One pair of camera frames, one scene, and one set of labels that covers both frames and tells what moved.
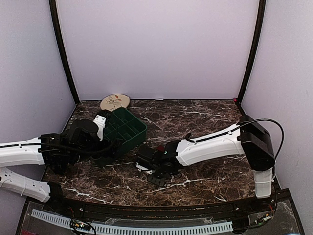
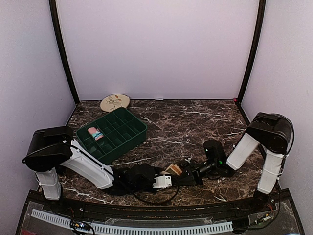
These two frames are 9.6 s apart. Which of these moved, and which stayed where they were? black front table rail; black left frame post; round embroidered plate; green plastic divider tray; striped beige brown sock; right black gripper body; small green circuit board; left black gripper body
Moved: right black gripper body; left black gripper body; striped beige brown sock
Stayed: small green circuit board; green plastic divider tray; round embroidered plate; black left frame post; black front table rail
